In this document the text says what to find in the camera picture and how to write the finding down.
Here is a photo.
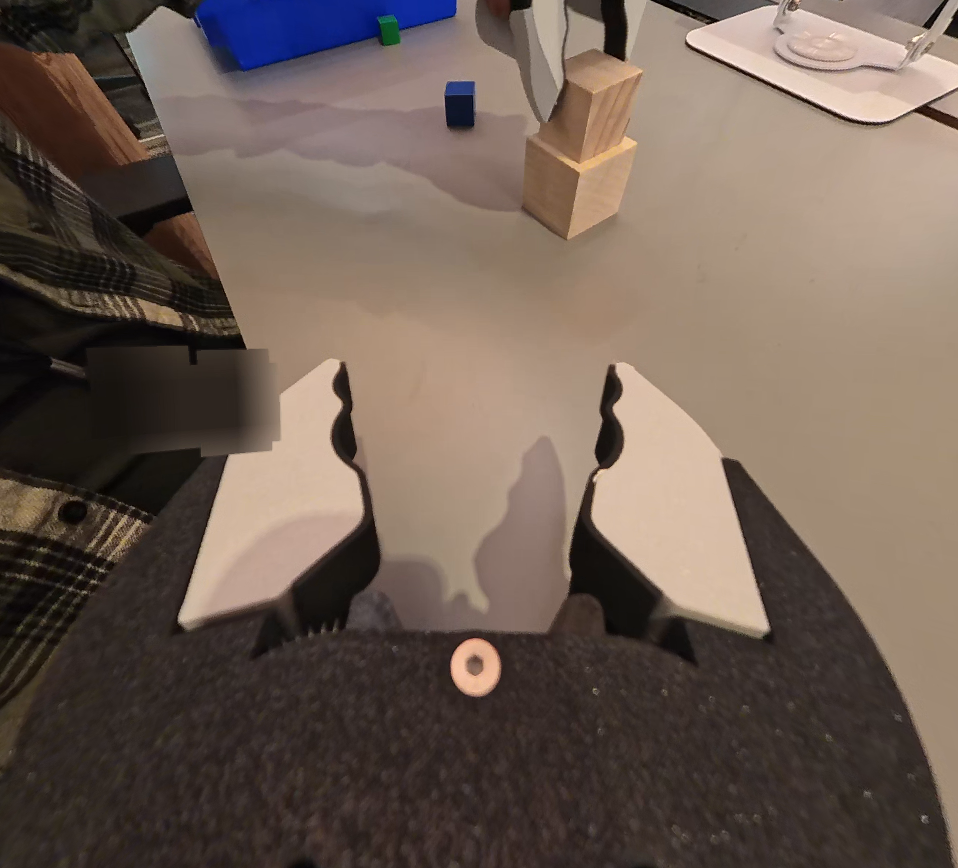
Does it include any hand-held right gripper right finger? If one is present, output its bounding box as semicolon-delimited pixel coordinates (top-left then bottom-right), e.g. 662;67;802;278
565;360;773;642

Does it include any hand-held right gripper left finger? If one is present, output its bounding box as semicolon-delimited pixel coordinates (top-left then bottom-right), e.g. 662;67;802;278
177;358;383;636

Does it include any medium wooden cube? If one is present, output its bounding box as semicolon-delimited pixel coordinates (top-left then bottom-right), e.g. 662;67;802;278
550;48;645;162

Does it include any large wooden cube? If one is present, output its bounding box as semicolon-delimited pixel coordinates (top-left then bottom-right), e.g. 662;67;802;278
522;135;639;240

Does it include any blue plastic bin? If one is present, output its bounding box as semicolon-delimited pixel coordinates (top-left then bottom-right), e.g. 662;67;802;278
193;0;459;72

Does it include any white desk stand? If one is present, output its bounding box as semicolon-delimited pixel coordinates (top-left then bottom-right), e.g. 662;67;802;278
685;0;958;126

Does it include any black bar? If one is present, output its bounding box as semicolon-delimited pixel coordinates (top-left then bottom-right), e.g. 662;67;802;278
78;156;197;234

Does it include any brown wooden panel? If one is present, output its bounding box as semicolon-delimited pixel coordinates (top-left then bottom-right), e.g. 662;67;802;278
0;45;220;279

